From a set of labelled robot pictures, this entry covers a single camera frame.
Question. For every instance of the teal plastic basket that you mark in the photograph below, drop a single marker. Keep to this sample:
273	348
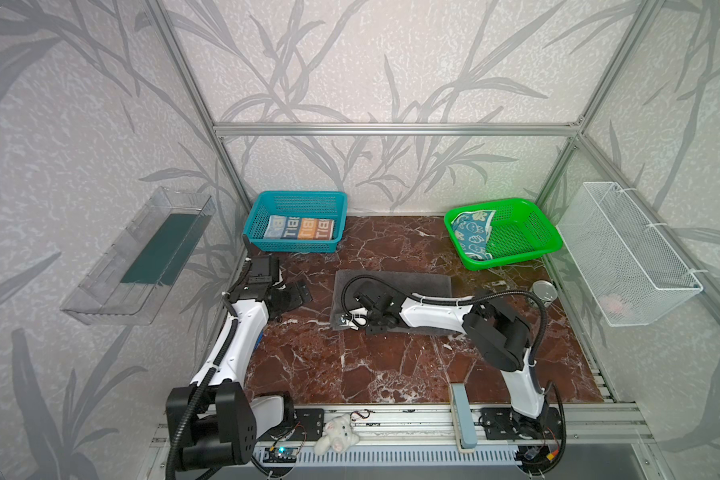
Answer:
318	205

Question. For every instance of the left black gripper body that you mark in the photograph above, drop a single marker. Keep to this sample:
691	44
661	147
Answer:
289	294

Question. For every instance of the green lit circuit board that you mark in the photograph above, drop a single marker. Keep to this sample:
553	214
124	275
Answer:
280	455

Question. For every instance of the teal patterned towel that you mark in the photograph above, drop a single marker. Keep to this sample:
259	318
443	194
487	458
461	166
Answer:
472	230

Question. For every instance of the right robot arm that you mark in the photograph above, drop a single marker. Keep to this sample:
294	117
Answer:
507	329

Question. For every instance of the white wire mesh basket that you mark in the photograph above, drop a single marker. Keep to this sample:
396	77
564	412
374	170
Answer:
619	250

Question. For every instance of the grey blue sponge block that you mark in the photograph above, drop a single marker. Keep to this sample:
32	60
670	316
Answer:
463	423

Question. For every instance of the white plush toy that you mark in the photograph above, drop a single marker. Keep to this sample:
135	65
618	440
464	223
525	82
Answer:
338	436

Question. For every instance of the metal tin can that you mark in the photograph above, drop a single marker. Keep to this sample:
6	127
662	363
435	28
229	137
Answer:
545	291

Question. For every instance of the green plastic basket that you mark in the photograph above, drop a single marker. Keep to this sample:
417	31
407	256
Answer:
520	233

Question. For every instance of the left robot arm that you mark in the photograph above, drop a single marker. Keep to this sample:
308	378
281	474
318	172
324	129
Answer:
211	422

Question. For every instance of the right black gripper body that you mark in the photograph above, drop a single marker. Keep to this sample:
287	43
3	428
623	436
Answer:
355	314

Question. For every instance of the pink item in wire basket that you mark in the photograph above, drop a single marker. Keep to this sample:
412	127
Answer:
614	305

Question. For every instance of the printed rabbit towel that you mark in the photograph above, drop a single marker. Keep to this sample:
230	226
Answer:
299	228

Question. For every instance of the grey towel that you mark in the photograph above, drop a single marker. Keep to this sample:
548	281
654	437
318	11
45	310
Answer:
435	285

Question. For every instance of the clear plastic wall bin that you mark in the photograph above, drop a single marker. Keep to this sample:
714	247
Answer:
130	282

